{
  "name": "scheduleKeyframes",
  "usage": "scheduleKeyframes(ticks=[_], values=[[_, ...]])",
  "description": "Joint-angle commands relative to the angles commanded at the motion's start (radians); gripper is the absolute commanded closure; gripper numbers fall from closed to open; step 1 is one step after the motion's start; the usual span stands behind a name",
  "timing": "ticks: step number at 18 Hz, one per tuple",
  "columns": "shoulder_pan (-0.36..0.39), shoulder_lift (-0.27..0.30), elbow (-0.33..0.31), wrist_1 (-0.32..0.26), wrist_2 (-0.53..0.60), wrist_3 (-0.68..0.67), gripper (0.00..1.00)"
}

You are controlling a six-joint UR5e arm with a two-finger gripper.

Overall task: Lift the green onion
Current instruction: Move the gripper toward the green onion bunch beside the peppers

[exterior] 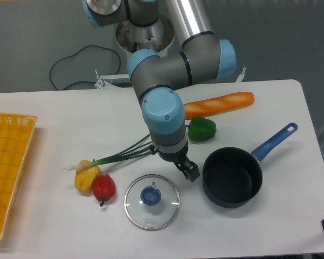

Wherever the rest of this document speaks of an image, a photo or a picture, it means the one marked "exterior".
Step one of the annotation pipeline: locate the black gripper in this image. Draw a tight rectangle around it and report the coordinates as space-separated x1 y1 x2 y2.
148 144 200 182

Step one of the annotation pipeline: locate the green onion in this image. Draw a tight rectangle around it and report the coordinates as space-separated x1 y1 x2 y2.
66 134 152 171

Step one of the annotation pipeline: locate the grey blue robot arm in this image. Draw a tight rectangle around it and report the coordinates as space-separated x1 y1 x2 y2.
126 1 237 181

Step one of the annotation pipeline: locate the green bell pepper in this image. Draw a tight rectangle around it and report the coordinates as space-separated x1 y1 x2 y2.
187 117 217 142

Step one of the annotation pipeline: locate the glass lid blue knob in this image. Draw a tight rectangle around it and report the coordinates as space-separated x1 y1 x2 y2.
124 174 180 231

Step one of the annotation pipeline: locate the orange baguette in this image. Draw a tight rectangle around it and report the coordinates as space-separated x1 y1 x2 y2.
184 92 255 120

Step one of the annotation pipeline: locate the red bell pepper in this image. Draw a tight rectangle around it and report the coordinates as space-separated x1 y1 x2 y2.
93 174 116 207

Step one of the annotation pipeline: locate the yellow bell pepper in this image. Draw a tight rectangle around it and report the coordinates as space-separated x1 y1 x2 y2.
74 166 101 194

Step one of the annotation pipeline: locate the yellow woven basket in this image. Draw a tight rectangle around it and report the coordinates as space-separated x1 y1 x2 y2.
0 112 38 240

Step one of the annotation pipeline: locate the dark saucepan blue handle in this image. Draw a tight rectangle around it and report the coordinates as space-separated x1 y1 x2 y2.
202 122 298 209

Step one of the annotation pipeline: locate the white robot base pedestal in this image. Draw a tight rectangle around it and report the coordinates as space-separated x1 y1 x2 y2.
116 14 175 58

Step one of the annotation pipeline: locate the black cable on floor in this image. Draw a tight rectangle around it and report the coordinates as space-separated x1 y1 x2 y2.
49 45 122 91

